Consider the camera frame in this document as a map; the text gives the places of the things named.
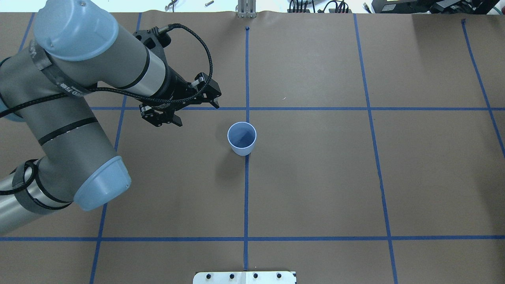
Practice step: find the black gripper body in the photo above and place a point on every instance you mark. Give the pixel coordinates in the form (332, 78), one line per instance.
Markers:
(172, 84)

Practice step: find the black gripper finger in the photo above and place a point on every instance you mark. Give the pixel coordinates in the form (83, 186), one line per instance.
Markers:
(158, 118)
(209, 90)

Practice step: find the blue plastic cup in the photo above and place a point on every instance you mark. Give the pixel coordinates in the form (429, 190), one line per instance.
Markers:
(242, 137)

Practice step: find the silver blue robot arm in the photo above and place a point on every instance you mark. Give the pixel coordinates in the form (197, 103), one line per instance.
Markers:
(78, 49)

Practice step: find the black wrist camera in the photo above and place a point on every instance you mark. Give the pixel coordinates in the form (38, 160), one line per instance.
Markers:
(154, 40)

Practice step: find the aluminium frame post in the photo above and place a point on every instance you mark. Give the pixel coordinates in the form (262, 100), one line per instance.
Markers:
(246, 9)

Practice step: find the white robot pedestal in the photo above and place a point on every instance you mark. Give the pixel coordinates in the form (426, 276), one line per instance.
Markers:
(245, 277)

